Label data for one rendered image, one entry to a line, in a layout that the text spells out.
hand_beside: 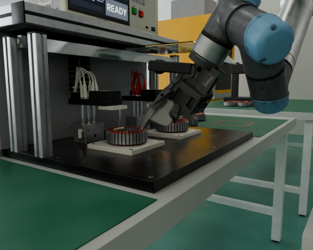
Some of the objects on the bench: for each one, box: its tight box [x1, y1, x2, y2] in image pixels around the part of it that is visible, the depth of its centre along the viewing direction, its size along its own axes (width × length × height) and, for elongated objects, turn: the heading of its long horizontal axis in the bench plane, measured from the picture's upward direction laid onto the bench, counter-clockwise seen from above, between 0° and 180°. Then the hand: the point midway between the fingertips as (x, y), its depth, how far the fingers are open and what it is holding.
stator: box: [106, 126, 148, 146], centre depth 78 cm, size 11×11×4 cm
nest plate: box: [148, 128, 201, 140], centre depth 99 cm, size 15×15×1 cm
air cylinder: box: [126, 115, 149, 130], centre depth 106 cm, size 5×8×6 cm
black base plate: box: [5, 124, 253, 193], centre depth 90 cm, size 47×64×2 cm
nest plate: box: [87, 139, 165, 156], centre depth 79 cm, size 15×15×1 cm
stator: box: [156, 118, 189, 133], centre depth 98 cm, size 11×11×4 cm
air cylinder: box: [74, 122, 104, 144], centre depth 86 cm, size 5×8×6 cm
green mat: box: [180, 115, 288, 137], centre depth 155 cm, size 94×61×1 cm
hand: (156, 124), depth 73 cm, fingers open, 14 cm apart
